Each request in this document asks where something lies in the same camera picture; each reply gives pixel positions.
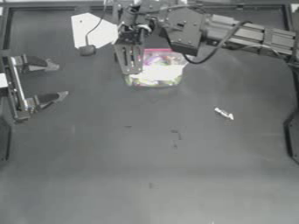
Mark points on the white red candy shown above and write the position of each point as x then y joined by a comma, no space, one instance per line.
224,113

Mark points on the black metal frame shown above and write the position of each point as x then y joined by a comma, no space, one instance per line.
58,7

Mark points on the clear bag with pink zip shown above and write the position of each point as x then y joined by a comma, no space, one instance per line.
164,73

